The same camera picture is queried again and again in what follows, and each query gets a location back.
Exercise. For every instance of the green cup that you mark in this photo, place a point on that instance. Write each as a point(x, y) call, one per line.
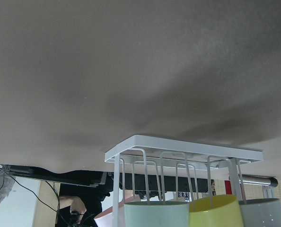
point(157, 214)

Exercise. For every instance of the yellow cup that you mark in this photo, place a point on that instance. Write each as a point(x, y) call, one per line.
point(215, 211)

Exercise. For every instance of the grey cup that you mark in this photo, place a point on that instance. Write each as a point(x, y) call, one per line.
point(261, 212)

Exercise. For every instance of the red cylinder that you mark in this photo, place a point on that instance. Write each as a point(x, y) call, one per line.
point(228, 189)

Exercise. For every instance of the white wire cup rack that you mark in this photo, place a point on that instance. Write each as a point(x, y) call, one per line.
point(179, 155)

